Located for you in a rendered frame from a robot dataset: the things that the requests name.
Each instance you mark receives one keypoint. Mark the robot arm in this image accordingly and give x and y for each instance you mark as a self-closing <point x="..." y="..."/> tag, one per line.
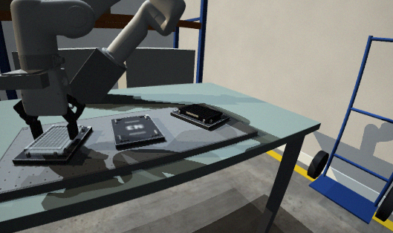
<point x="37" y="22"/>

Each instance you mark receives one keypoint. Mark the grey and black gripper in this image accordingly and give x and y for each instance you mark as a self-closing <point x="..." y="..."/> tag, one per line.
<point x="51" y="101"/>

